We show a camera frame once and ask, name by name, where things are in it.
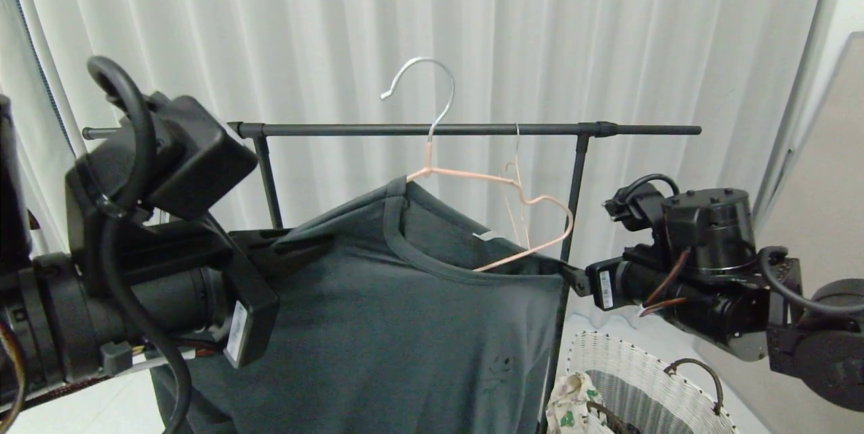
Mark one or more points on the white curtain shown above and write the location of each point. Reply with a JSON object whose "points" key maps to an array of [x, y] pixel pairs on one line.
{"points": [[337, 29]]}

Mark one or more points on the pink clothes hanger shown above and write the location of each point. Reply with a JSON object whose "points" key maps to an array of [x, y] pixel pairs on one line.
{"points": [[429, 154], [517, 144]]}

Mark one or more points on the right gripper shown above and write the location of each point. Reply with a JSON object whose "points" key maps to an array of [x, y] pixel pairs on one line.
{"points": [[702, 312]]}

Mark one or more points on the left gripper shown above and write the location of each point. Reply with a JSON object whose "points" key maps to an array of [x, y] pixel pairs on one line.
{"points": [[74, 312]]}

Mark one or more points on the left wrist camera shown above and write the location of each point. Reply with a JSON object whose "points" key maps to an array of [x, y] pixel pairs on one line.
{"points": [[196, 150]]}

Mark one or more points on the black clothes rack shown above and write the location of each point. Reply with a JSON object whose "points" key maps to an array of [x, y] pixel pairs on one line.
{"points": [[405, 129]]}

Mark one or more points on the dark grey long-sleeved shirt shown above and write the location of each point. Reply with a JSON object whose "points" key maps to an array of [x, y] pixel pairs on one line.
{"points": [[378, 339]]}

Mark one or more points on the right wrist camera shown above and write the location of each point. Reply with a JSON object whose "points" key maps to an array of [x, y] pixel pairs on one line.
{"points": [[634, 208]]}

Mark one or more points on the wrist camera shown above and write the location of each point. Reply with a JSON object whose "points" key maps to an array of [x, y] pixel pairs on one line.
{"points": [[634, 208], [196, 150]]}

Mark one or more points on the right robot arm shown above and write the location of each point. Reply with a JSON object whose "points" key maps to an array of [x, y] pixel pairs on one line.
{"points": [[709, 225]]}

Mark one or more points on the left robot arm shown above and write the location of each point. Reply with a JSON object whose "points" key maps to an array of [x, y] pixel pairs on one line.
{"points": [[13, 218]]}

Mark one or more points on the white laundry basket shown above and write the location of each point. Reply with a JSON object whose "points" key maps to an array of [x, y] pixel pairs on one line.
{"points": [[648, 393]]}

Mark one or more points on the cream printed garment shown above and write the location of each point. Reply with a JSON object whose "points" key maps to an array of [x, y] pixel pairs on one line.
{"points": [[570, 407]]}

